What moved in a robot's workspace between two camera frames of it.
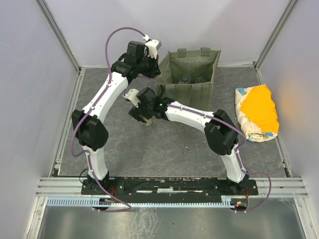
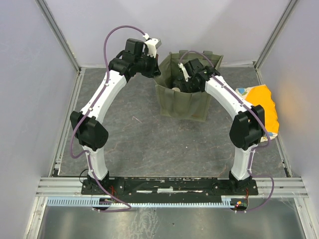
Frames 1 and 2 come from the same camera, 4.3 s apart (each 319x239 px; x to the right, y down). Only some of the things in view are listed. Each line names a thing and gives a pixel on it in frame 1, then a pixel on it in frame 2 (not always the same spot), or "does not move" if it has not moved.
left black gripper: x=155 y=70 does not move
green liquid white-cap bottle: x=149 y=121 to x=176 y=89
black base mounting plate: x=169 y=187 does not move
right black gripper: x=135 y=112 to x=184 y=85
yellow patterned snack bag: x=256 y=113 does not move
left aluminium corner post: x=59 y=33 does not move
